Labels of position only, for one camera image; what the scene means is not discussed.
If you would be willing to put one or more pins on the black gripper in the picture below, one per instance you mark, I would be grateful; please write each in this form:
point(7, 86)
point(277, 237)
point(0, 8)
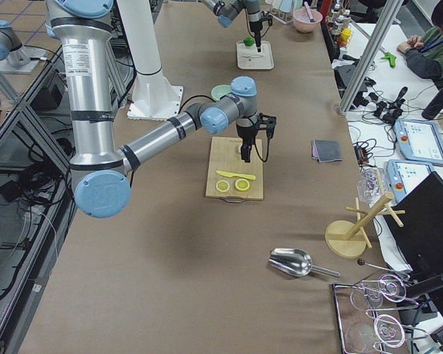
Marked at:
point(244, 133)
point(254, 24)

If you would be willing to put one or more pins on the black monitor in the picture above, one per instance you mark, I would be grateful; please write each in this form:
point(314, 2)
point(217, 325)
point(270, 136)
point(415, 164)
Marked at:
point(420, 240)

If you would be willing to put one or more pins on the metal scoop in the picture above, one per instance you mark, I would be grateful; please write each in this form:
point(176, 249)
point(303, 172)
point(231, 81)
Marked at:
point(297, 262)

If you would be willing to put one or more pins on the wooden mug tree stand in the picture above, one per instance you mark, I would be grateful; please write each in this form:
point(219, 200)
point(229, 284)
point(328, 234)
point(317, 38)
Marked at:
point(349, 240)

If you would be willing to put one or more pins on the far teach pendant tablet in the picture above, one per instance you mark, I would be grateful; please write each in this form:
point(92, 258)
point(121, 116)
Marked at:
point(419, 141)

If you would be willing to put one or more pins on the upper lemon half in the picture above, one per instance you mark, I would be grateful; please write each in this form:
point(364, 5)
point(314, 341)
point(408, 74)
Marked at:
point(242, 184)

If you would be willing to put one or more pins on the green lime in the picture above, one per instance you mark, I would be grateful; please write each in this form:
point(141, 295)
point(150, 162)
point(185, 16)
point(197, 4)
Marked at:
point(249, 41)

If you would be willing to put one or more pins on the aluminium frame post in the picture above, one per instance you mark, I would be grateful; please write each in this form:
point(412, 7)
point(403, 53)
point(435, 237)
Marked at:
point(391, 8)

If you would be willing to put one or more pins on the grey folded cloth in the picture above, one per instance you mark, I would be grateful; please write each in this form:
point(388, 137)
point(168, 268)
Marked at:
point(326, 151)

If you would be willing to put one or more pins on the lower lemon slice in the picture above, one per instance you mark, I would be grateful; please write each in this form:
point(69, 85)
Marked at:
point(222, 185)

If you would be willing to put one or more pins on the teach pendant tablet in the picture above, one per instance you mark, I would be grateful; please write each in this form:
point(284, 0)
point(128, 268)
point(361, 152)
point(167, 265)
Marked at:
point(404, 176)
point(419, 141)

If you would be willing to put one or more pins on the wire glass rack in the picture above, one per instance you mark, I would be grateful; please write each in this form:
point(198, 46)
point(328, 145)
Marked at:
point(381, 315)

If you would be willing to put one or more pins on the pink bowl with ice cubes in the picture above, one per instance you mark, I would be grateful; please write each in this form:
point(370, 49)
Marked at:
point(301, 20)

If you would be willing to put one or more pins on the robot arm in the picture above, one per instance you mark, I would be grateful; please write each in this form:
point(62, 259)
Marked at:
point(227, 11)
point(99, 169)

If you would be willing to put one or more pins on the bamboo cutting board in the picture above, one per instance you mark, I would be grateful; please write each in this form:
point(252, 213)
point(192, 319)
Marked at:
point(225, 155)

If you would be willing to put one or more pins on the seated person in green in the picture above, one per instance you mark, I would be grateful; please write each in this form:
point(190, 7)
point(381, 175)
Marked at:
point(424, 54)

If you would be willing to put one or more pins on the black water bottle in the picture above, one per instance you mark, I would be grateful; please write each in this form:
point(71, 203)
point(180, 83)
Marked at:
point(434, 106)

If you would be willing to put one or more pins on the mint green bowl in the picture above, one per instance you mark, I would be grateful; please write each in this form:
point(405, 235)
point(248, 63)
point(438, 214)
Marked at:
point(217, 92)

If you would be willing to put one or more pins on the yellow plastic knife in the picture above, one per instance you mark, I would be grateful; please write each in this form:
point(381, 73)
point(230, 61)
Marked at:
point(236, 175)

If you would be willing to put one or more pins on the near teach pendant tablet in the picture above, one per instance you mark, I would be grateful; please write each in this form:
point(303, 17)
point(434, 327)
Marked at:
point(404, 176)

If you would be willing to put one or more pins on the beige rabbit print tray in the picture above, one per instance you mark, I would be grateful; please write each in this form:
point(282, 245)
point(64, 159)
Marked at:
point(249, 58)

